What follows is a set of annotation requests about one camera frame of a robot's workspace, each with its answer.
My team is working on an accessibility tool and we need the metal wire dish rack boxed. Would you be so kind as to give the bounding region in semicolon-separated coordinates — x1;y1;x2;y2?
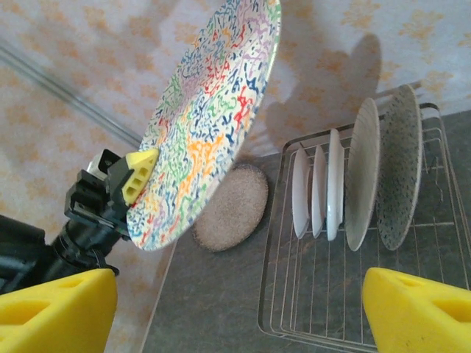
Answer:
257;81;471;353

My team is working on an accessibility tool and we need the watermelon print plate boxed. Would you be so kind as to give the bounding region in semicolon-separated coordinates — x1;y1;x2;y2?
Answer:
326;128;347;242

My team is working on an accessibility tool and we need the small plate with red print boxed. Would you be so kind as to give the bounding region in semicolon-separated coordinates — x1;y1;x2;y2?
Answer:
311;144;328;238

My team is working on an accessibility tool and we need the cream plate with blue lines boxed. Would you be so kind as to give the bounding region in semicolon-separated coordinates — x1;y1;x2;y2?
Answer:
344;97;381;253

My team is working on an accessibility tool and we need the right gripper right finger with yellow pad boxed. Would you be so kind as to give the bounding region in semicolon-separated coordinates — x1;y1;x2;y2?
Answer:
362;267;471;353

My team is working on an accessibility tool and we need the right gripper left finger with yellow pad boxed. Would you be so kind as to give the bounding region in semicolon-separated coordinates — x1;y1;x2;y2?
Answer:
0;268;118;353

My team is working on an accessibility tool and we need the plate with multicolour squiggles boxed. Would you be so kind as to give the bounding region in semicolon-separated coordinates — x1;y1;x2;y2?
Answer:
126;0;283;253

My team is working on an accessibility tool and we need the brown speckled plate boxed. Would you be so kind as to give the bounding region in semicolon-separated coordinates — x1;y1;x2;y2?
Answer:
190;163;269;253

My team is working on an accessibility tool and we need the plate with dark blue speckles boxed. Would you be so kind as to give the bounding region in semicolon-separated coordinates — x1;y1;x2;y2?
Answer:
375;84;423;252

